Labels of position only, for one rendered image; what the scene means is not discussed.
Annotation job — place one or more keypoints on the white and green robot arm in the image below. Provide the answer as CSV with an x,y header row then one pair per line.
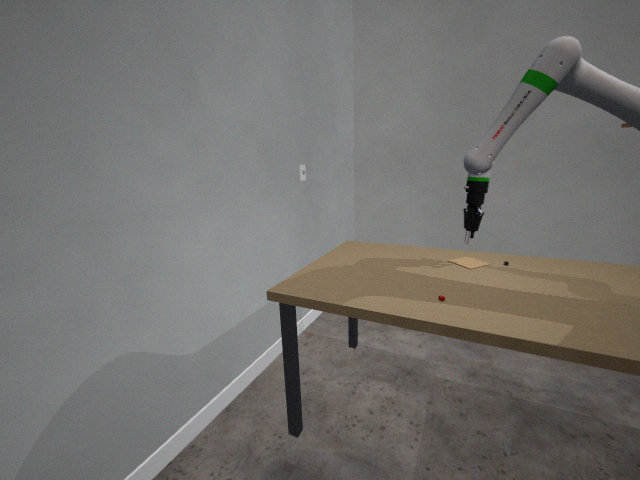
x,y
584,81

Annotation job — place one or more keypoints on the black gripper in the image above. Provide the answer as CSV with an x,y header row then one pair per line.
x,y
472,216

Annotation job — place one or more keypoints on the tan flat mat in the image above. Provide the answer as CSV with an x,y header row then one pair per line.
x,y
469,263

